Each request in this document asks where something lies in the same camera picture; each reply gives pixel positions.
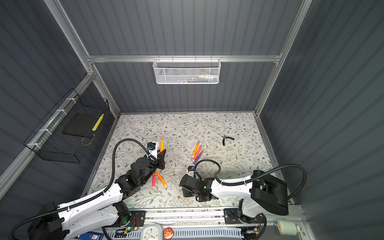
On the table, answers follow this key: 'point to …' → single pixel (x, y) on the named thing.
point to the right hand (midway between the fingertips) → (185, 191)
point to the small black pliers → (226, 137)
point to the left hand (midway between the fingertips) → (164, 150)
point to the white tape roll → (287, 227)
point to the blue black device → (90, 235)
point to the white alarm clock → (152, 231)
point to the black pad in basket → (81, 125)
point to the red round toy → (168, 233)
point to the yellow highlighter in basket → (94, 128)
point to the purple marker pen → (197, 159)
